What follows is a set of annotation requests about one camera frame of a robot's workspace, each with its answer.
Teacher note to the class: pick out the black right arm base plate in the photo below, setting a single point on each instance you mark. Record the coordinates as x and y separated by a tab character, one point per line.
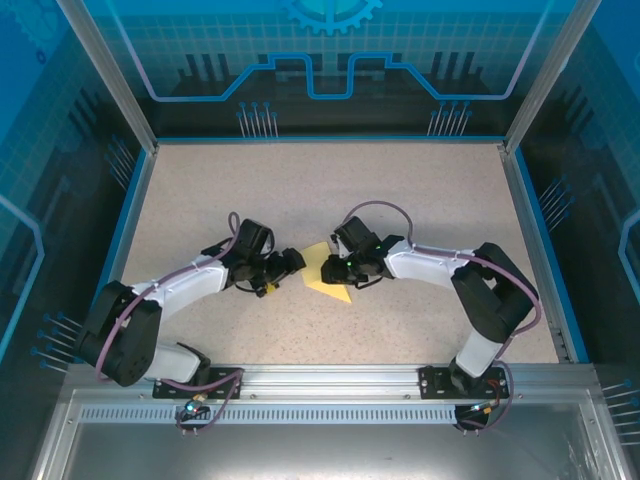
435	382

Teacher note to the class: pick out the brushed metal shelf panel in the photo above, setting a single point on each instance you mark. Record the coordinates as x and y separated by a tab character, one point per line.
320	450

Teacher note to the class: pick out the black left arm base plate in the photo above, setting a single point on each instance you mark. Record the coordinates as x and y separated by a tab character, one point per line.
220	389

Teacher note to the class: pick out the aluminium mounting rail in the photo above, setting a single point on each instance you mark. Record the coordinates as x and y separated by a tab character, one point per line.
330	382

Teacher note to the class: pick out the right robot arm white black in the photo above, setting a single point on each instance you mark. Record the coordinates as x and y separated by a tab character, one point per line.
495	305

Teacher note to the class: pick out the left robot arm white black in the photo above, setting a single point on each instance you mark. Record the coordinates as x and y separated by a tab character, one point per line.
132	350

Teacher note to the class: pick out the aluminium frame post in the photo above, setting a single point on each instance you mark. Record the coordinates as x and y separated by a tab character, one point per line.
531	100
128	100

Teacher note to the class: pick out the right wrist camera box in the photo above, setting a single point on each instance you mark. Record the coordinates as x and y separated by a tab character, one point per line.
336	246

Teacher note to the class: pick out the blue table border strip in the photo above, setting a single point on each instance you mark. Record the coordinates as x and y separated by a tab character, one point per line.
548	250
330	138
117	250

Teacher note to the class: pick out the yellow cloth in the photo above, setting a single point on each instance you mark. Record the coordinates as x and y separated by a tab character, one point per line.
312	265

